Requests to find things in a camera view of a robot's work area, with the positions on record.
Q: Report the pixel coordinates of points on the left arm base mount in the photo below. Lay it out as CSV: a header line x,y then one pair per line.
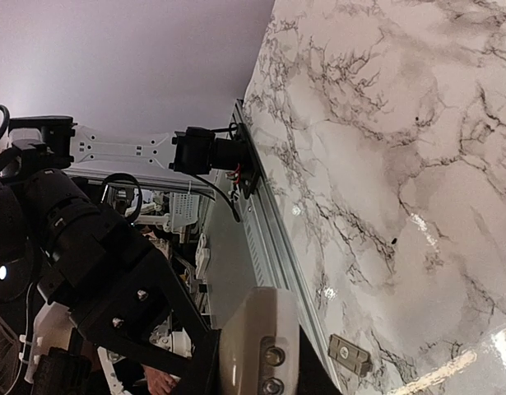
x,y
199,151

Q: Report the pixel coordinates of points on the grey battery cover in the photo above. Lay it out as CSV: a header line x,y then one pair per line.
x,y
349,355

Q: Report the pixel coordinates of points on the front aluminium rail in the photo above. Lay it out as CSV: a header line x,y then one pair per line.
x,y
257,250

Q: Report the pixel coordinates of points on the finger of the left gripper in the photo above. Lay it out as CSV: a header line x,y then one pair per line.
x,y
121,314

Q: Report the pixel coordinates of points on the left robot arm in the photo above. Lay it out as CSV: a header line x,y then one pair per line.
x,y
33,182

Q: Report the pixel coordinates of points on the grey remote control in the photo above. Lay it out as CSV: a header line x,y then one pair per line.
x,y
259,345

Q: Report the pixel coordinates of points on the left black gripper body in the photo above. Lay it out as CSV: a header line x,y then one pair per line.
x,y
83,245

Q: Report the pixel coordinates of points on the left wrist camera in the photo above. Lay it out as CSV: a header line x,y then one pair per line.
x,y
54,364

